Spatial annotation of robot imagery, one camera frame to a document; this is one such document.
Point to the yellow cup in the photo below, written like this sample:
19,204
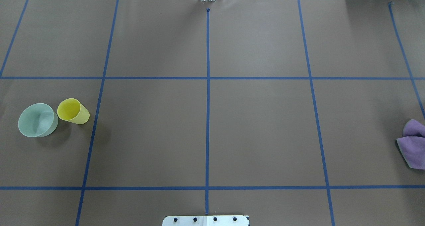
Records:
73,111

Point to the green bowl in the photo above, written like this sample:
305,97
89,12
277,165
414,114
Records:
38,120

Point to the purple cloth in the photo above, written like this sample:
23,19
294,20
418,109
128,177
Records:
412,144

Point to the white pedestal base plate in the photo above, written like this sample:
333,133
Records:
207,220

